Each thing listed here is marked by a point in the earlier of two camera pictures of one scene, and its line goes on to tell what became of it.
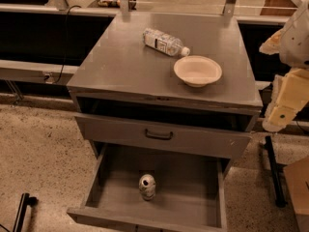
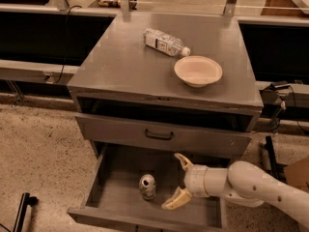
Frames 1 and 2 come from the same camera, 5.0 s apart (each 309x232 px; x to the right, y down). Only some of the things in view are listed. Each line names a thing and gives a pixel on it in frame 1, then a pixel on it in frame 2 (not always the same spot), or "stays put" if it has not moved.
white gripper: (295, 45) to (195, 180)
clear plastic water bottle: (164, 43) stays put
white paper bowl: (197, 71) stays put
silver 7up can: (147, 187) stays put
